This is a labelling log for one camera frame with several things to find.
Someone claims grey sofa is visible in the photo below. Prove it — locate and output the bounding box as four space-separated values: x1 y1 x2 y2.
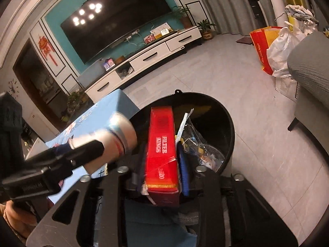
286 31 329 157

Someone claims leafy floor plant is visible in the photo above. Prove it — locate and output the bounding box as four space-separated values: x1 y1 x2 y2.
62 87 90 119

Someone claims white paper cup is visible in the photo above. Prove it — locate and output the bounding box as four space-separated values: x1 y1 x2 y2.
68 112 138 175

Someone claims light blue tablecloth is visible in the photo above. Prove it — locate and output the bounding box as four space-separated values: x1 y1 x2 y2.
45 89 197 247

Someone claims black tower speaker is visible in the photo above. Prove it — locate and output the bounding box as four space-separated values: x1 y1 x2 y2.
247 0 266 18

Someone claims red cigarette carton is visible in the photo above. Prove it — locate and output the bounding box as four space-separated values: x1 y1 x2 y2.
144 106 180 209

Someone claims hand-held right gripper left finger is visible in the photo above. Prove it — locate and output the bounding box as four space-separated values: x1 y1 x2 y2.
26 147 146 247

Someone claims red wall ornament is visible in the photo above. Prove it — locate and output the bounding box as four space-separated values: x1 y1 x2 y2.
38 36 58 66

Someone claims black trash bin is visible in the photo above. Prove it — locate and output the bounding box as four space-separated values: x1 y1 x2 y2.
123 90 235 204

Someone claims white plastic bag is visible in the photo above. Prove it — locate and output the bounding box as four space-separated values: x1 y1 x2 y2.
267 27 304 78

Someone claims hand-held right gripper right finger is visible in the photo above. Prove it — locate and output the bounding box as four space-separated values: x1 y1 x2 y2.
177 144 300 247

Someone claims crumpled grey white cloth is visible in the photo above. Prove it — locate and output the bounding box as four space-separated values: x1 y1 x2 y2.
284 4 319 26

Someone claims tall potted plant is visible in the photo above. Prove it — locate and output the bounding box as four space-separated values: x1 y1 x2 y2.
172 5 193 29

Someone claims clear plastic bag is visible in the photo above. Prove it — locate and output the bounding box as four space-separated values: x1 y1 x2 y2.
176 109 225 171

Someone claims small potted plant brown pot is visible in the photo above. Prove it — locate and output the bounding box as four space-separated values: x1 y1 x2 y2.
197 19 216 40

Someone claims white TV cabinet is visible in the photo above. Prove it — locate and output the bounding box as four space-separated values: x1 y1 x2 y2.
85 26 202 103

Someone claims black television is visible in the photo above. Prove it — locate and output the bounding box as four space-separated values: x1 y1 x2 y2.
60 0 173 65

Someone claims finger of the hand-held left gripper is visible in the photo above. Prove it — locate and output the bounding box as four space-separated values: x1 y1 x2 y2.
51 140 105 171

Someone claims red shopping bag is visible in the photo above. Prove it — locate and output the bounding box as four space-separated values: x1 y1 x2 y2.
250 26 286 75

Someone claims grey frosted panel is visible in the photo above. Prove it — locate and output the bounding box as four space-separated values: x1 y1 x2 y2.
77 58 106 88

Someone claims grey curtain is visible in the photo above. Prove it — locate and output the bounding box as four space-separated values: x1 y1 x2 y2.
193 0 283 34

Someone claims person's left hand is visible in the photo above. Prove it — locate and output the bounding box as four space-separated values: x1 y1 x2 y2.
5 200 39 238

